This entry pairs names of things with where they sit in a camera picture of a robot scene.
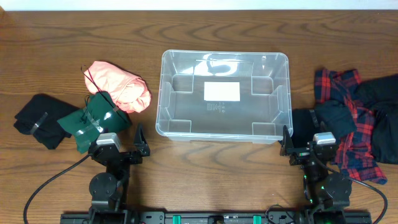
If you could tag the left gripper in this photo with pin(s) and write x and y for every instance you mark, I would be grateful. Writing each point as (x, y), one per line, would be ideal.
(140, 148)

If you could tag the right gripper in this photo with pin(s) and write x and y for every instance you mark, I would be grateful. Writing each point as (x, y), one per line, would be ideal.
(300, 154)

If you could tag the dark green garment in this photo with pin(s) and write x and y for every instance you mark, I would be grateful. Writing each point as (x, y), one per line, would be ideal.
(100, 115)

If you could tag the pink garment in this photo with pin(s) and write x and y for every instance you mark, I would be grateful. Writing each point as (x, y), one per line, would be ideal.
(128, 91)

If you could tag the red navy plaid shirt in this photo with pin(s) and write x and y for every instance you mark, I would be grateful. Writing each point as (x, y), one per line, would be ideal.
(354, 155)

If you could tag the large black garment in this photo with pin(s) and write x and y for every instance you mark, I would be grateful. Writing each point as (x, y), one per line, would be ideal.
(380, 96)

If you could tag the black garment with tape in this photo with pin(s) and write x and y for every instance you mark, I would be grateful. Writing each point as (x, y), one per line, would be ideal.
(39, 118)

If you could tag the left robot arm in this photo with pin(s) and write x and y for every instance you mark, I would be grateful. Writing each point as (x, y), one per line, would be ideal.
(109, 189)

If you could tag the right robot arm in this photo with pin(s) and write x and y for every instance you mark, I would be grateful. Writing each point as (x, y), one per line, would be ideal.
(328, 192)

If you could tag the clear plastic storage bin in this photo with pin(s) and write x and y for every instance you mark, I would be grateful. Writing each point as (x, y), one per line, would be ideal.
(224, 96)

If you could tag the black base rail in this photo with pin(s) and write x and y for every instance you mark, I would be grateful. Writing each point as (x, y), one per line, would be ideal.
(214, 217)

